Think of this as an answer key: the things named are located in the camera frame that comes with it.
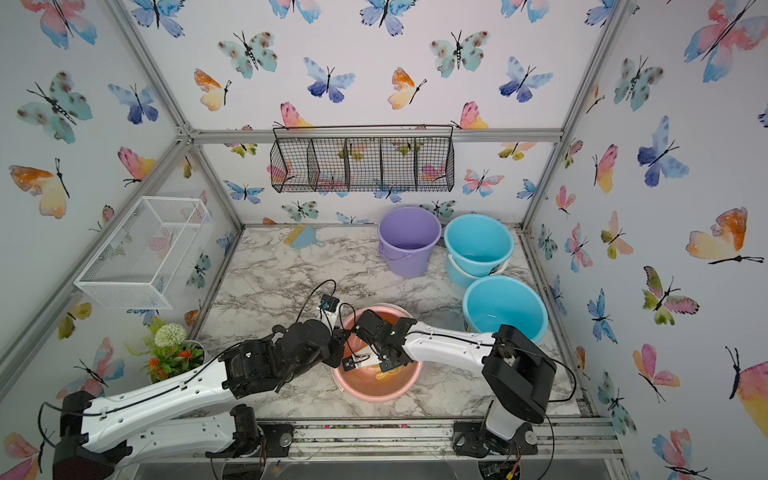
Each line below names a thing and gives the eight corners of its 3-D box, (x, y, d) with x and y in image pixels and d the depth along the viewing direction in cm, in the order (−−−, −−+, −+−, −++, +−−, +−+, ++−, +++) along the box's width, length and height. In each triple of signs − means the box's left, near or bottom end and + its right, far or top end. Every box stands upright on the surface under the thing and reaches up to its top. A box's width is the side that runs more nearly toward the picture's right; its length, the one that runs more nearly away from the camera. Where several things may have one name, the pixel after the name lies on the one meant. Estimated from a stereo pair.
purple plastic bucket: (379, 287, 105) (376, 253, 91) (381, 241, 119) (379, 206, 104) (438, 287, 105) (444, 253, 91) (433, 241, 119) (438, 206, 104)
